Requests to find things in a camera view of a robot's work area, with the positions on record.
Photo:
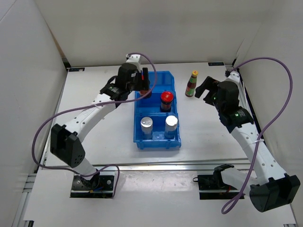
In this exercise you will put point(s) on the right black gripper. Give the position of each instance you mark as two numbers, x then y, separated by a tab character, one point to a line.
209	84

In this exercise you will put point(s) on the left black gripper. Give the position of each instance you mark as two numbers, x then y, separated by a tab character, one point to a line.
143	84

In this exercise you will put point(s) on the tall sauce bottle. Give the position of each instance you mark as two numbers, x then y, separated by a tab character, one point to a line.
191	85

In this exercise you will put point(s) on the red-lid sauce jar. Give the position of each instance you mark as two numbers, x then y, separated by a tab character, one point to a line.
166	101
145	94

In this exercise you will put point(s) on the silver can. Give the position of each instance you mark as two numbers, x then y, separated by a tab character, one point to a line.
147	127
171	124

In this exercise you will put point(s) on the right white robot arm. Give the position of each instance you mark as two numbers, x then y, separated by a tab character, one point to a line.
267	184

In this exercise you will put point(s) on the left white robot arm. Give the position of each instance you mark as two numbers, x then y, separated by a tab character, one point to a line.
66	140

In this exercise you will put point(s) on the blue three-compartment plastic bin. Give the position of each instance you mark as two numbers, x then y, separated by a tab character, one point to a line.
150	107

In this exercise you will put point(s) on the right black corner label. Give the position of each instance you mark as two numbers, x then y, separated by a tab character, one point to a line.
216	64

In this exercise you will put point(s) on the black corner label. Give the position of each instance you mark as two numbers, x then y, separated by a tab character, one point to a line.
76	69
216	64

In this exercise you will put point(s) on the left black corner label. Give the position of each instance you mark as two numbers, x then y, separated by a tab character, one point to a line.
76	69

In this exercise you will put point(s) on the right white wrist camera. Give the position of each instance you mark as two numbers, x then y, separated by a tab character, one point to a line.
232	76

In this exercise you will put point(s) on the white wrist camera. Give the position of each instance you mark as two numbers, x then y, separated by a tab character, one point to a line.
232	76
134	59

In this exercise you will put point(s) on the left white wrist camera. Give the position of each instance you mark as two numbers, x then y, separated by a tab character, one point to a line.
134	59

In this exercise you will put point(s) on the right aluminium rail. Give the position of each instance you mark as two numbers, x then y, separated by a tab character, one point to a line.
244	98

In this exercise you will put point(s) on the aluminium rail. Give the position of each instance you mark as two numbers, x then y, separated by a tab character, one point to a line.
244	98
206	166

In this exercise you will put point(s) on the front aluminium rail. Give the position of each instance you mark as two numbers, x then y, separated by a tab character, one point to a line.
206	166

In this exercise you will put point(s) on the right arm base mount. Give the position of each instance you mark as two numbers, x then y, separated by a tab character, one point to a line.
208	189

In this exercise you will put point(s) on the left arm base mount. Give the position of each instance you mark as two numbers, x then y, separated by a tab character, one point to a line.
98	188

